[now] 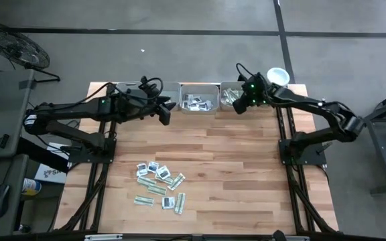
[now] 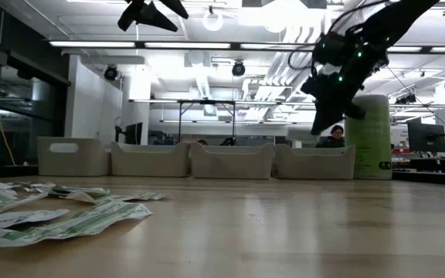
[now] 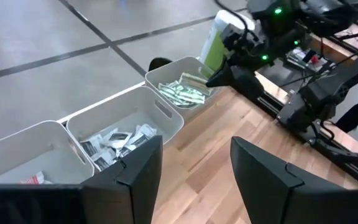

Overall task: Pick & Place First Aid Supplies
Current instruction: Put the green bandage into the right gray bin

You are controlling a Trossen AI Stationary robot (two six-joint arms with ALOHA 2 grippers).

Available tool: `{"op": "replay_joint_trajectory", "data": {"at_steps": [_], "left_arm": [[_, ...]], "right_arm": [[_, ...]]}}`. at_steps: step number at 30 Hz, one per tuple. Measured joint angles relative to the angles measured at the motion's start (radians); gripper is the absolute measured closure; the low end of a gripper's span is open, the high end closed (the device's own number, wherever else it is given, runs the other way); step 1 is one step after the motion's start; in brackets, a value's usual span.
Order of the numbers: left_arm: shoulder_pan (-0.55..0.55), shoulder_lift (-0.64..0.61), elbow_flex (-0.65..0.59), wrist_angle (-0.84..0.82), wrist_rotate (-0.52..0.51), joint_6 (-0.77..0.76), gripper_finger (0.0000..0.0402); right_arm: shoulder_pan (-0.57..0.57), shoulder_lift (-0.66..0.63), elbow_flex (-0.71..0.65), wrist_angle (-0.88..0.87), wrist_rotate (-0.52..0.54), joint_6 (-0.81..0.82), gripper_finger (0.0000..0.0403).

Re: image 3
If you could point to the black aluminium frame brace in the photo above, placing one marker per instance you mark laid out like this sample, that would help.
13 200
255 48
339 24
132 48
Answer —
346 155

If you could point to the light grey plastic bin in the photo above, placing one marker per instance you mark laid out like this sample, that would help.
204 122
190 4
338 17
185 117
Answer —
129 105
26 149
172 68

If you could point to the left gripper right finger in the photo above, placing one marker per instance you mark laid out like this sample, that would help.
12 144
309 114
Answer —
259 180

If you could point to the white red-label ointment packet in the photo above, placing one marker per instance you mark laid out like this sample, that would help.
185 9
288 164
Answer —
34 179

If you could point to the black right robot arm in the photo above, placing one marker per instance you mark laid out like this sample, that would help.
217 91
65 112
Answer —
331 90

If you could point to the black aluminium frame rail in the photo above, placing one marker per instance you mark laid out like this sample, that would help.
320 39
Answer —
269 104

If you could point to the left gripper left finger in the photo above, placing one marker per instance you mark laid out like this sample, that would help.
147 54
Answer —
138 174

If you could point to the white dark-label wipe packet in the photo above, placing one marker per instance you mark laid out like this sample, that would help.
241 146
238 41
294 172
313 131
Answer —
118 137
141 137
126 151
104 161
90 147

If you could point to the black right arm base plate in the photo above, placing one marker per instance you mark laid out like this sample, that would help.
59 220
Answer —
306 134

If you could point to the green disinfectant wipes canister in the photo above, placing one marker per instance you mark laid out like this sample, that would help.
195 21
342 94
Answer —
213 46

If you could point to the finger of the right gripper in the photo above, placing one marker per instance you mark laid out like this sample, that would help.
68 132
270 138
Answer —
224 79

